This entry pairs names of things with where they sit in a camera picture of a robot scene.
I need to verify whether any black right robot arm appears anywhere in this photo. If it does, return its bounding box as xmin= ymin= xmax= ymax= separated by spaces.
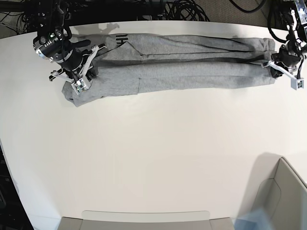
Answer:
xmin=33 ymin=0 xmax=91 ymax=74

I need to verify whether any blue translucent object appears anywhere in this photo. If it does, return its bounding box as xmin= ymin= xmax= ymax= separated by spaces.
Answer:
xmin=233 ymin=209 xmax=272 ymax=230

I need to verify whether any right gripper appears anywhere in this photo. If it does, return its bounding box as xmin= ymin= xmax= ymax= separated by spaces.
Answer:
xmin=56 ymin=47 xmax=90 ymax=71

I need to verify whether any grey bin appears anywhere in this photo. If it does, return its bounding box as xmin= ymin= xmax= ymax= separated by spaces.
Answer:
xmin=253 ymin=158 xmax=307 ymax=230
xmin=58 ymin=210 xmax=235 ymax=230

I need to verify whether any grey bin at right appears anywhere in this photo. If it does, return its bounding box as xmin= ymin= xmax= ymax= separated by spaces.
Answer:
xmin=253 ymin=158 xmax=307 ymax=230

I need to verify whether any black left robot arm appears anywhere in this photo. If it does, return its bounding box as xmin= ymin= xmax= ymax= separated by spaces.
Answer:
xmin=268 ymin=0 xmax=307 ymax=79

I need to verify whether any thick black looped cable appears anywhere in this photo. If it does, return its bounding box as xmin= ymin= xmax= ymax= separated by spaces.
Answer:
xmin=229 ymin=0 xmax=264 ymax=13

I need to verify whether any white camera bracket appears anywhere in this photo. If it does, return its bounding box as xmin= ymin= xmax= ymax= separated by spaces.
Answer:
xmin=47 ymin=44 xmax=107 ymax=94
xmin=261 ymin=60 xmax=304 ymax=90

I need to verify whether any grey T-shirt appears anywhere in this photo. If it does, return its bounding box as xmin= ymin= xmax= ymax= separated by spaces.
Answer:
xmin=62 ymin=34 xmax=275 ymax=107

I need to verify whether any grey bin at bottom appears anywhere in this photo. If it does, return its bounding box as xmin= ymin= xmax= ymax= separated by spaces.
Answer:
xmin=58 ymin=210 xmax=235 ymax=230

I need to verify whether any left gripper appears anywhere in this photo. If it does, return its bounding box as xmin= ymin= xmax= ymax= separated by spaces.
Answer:
xmin=271 ymin=45 xmax=302 ymax=78

